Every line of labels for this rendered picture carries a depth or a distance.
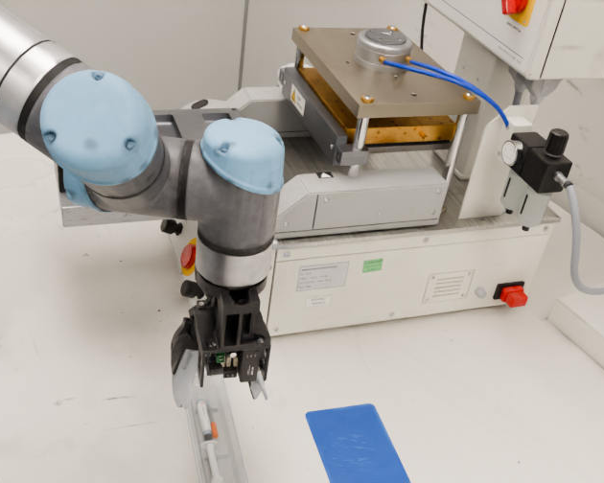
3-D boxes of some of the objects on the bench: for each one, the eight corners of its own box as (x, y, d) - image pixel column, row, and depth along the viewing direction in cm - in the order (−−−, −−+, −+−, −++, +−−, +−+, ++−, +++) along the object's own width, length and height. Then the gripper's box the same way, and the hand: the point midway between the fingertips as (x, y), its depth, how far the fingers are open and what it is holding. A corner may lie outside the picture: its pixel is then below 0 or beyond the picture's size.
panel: (164, 222, 130) (214, 133, 123) (202, 339, 107) (267, 239, 100) (153, 219, 129) (203, 129, 122) (190, 336, 106) (254, 235, 99)
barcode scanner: (251, 119, 168) (254, 85, 163) (267, 135, 163) (271, 101, 158) (166, 130, 158) (167, 95, 154) (180, 148, 153) (182, 112, 149)
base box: (430, 197, 150) (451, 120, 140) (534, 321, 122) (569, 234, 112) (162, 218, 132) (164, 130, 122) (212, 369, 104) (220, 270, 94)
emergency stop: (186, 260, 120) (197, 241, 118) (192, 275, 117) (203, 255, 115) (177, 257, 119) (189, 238, 117) (182, 272, 116) (195, 253, 114)
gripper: (166, 306, 70) (161, 452, 82) (313, 295, 74) (289, 437, 86) (156, 251, 76) (153, 394, 88) (292, 244, 80) (271, 382, 92)
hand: (217, 391), depth 89 cm, fingers open, 8 cm apart
